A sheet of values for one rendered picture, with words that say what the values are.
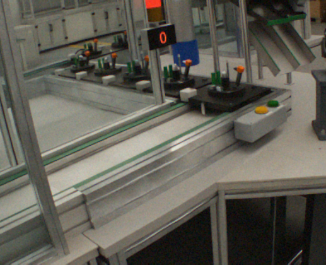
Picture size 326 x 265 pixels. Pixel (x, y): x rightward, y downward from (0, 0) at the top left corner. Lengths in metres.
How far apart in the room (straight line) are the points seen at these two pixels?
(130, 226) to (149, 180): 0.14
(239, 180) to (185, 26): 1.40
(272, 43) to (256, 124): 0.56
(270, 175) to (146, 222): 0.37
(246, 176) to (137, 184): 0.31
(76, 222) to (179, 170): 0.33
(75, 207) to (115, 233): 0.11
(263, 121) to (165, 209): 0.43
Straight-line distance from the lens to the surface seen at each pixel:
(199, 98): 1.43
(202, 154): 1.17
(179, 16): 2.35
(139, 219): 1.00
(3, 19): 0.75
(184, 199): 1.05
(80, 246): 0.95
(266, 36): 1.72
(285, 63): 1.67
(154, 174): 1.05
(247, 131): 1.22
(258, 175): 1.13
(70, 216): 0.95
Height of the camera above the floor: 1.41
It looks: 22 degrees down
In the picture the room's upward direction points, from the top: 7 degrees counter-clockwise
